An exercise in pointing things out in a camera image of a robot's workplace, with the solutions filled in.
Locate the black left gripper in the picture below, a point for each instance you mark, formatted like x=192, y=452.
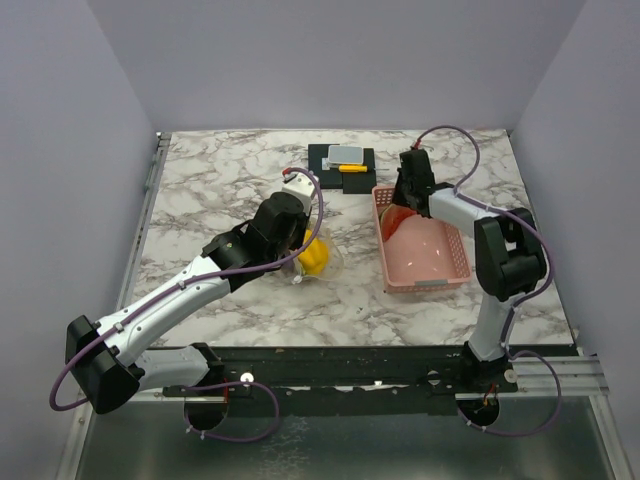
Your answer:
x=303, y=225

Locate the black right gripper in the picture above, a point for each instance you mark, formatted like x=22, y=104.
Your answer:
x=398, y=198

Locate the red toy watermelon slice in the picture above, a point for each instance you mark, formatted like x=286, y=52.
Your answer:
x=391, y=218

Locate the yellow toy bell pepper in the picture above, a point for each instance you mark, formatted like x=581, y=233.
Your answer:
x=315, y=258

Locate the clear polka dot zip bag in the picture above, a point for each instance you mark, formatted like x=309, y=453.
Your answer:
x=292, y=271

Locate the pink perforated plastic basket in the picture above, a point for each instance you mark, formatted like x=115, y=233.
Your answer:
x=423, y=255

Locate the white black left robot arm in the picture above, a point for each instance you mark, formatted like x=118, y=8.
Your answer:
x=108, y=358

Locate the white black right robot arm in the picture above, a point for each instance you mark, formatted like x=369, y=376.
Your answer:
x=508, y=253

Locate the grey rectangular box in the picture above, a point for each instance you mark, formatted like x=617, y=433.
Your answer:
x=345, y=155

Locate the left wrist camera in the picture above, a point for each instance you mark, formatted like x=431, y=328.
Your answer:
x=300, y=186

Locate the yellow handled screwdriver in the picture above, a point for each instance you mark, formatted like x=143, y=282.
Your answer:
x=354, y=169

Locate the black metal front rail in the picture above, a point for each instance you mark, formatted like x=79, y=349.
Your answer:
x=318, y=381

